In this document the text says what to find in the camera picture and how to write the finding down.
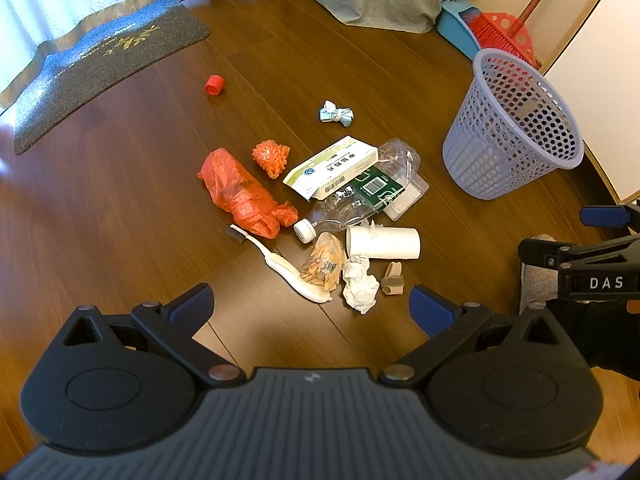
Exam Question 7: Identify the blue dustpan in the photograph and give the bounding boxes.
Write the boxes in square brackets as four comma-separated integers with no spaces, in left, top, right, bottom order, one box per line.
[436,0,483,61]

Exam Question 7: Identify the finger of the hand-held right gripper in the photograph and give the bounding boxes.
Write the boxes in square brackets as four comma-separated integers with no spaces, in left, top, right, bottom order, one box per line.
[517,234,640,274]
[580,202,640,229]

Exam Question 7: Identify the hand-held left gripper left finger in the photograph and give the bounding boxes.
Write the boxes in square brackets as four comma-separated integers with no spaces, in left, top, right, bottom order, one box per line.
[62,282,246,387]

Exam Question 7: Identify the clear bag of snack scraps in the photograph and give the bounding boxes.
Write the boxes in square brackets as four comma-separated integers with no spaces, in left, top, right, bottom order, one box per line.
[299,231,348,293]

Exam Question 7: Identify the white tissue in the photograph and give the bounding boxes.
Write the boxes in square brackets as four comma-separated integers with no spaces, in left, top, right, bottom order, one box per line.
[341,255,382,315]

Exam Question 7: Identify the orange foam mesh net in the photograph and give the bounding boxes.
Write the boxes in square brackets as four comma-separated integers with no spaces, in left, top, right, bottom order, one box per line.
[251,139,291,180]

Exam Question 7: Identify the grey slipper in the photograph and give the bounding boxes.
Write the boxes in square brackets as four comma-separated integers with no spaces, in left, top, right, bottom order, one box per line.
[520,234,562,314]

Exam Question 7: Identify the white paper cup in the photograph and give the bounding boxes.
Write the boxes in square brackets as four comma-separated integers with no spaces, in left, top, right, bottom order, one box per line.
[346,224,422,261]

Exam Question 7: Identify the white drawer cabinet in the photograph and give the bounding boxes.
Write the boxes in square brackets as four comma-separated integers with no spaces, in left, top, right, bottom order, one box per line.
[542,0,640,206]

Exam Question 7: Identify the crumpled light blue cloth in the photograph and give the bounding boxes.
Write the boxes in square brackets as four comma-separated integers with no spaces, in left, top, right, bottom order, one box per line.
[318,101,357,127]

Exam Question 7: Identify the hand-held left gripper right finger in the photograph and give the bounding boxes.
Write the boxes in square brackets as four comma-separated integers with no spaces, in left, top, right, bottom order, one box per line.
[377,284,576,388]

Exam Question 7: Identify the white sheer curtain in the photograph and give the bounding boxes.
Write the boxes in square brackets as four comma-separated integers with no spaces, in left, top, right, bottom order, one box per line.
[0,0,201,96]

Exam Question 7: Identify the lavender plastic mesh basket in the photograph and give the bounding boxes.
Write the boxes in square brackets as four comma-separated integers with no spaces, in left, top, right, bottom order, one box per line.
[442,49,585,201]

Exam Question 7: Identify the grey door mat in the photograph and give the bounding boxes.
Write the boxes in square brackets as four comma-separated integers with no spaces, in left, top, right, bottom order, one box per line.
[0,0,212,156]

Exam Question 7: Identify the clear plastic case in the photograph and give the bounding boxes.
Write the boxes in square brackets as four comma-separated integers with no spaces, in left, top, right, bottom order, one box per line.
[382,175,430,221]

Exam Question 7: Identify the clear plastic bottle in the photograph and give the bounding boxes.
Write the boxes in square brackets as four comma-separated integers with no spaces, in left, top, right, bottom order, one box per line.
[293,137,422,244]

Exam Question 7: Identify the orange plastic bag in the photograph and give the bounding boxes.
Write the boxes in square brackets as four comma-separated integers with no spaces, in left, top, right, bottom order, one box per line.
[196,148,299,240]

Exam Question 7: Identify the white and green medicine box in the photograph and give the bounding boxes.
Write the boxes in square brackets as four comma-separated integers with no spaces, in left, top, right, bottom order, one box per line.
[282,136,379,202]

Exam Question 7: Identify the red broom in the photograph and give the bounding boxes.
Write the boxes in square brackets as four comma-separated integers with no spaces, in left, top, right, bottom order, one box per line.
[467,0,571,68]

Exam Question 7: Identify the white toothbrush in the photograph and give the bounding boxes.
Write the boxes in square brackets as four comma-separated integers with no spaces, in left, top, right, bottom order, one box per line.
[229,224,333,304]

